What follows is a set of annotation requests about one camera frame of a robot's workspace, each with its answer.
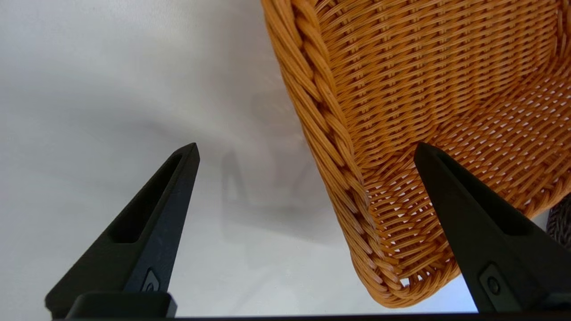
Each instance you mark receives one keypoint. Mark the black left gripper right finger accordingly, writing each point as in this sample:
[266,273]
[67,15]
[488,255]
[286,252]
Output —
[490,240]

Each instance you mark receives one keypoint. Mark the orange wicker basket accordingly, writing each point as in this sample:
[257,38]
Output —
[424,80]

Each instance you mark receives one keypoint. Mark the dark brown wicker basket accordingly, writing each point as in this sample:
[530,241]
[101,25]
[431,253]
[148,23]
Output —
[561,223]

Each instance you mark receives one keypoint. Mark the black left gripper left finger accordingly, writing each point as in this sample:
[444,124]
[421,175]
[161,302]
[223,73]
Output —
[151,240]

